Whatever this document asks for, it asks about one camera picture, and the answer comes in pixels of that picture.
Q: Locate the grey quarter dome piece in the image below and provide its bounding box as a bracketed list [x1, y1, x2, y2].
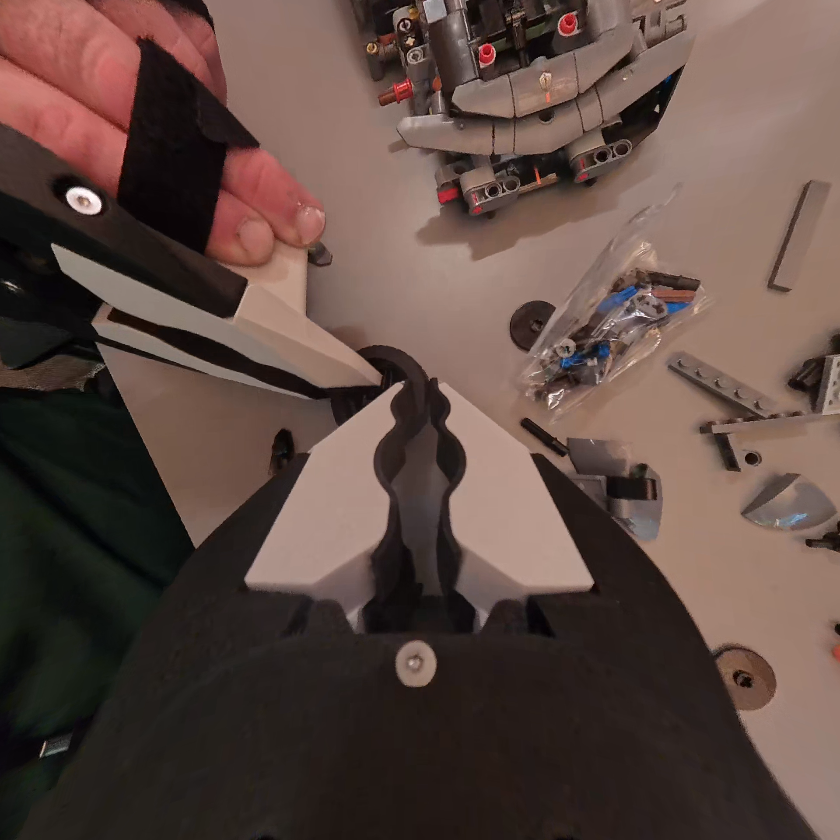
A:
[742, 472, 837, 531]

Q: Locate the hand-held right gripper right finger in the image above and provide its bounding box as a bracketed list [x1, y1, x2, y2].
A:
[437, 379, 595, 634]

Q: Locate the grey lego car model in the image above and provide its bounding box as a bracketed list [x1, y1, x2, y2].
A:
[364, 0, 697, 217]

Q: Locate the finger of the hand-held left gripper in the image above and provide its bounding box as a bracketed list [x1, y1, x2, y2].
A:
[92, 304, 330, 401]
[52, 244, 386, 389]

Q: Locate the pile of grey lego pieces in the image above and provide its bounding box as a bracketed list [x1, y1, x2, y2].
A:
[668, 351, 840, 552]

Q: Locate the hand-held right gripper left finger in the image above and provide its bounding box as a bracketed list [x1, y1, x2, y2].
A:
[245, 382, 404, 634]

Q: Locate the person's left hand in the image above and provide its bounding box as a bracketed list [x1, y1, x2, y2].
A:
[0, 0, 327, 267]

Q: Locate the long grey tile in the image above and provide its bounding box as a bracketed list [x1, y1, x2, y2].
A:
[768, 180, 831, 291]

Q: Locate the dark round disc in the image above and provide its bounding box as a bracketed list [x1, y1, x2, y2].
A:
[714, 646, 777, 711]
[510, 301, 559, 349]

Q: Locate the black axle pin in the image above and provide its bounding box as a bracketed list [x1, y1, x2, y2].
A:
[520, 418, 570, 455]

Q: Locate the black rubber tyre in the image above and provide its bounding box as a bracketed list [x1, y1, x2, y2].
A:
[330, 343, 431, 427]

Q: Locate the clear bag of small parts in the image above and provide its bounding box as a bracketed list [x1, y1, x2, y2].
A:
[518, 184, 716, 421]

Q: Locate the grey wheel arch assembly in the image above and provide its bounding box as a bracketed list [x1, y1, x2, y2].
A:
[566, 436, 664, 542]

